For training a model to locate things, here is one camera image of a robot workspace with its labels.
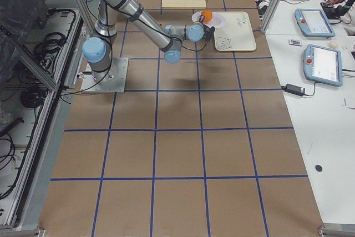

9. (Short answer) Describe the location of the cream bear tray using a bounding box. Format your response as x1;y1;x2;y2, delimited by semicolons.
214;12;256;52

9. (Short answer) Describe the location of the black power brick on table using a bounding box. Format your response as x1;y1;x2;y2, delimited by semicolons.
281;83;305;97

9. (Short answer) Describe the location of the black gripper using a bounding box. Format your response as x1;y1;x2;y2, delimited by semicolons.
204;25;215;41

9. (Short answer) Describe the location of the lower teach pendant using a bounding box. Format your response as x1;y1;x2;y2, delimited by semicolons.
303;44;343;87

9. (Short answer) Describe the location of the upper teach pendant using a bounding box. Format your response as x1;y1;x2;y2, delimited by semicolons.
294;8;336;38

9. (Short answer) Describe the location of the teach pendant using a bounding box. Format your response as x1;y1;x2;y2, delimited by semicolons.
294;8;336;38
303;44;343;87

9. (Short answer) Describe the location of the white side table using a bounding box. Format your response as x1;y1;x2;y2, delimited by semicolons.
266;0;354;224

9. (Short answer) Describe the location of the orange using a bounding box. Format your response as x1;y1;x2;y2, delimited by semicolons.
200;9;213;23

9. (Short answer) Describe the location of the person at side table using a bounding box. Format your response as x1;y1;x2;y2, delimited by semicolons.
321;0;354;36

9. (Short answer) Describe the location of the white ridged plate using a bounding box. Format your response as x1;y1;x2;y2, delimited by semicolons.
191;11;226;29

